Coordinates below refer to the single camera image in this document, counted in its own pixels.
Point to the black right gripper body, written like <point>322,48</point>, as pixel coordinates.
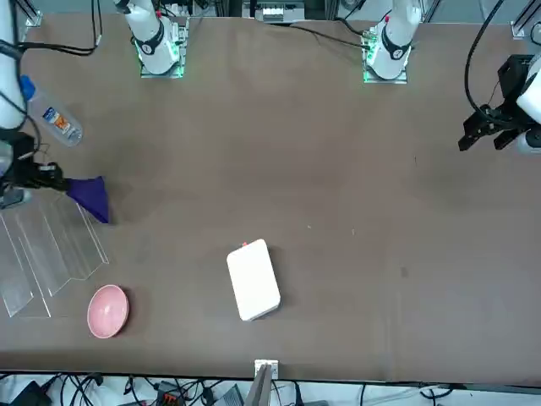
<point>27,175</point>

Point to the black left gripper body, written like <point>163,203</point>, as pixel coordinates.
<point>507,118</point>

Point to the purple cloth towel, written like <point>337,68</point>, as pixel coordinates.
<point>91,196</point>

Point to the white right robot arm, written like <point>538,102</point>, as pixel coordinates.
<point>156,51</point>

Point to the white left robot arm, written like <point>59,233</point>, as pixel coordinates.
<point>393,46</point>

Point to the clear acrylic stepped rack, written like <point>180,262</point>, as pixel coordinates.
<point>55,254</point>

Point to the clear bottle blue cap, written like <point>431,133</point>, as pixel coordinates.
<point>55,120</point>

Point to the pink bowl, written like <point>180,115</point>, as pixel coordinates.
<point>107,311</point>

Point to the black power adapter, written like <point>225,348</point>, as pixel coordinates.
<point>29,393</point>

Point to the white mini drawer cabinet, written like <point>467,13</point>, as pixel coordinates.
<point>253,281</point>

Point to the white power strip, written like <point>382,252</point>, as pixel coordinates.
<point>277,14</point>

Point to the black red connector box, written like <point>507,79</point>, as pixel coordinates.
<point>167,397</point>

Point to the aluminium frame corner bracket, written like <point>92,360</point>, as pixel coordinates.
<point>519,29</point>
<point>34,19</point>

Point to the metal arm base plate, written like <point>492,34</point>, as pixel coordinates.
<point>384,80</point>
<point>162,75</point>

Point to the aluminium camera post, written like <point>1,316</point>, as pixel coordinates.
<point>260,389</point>

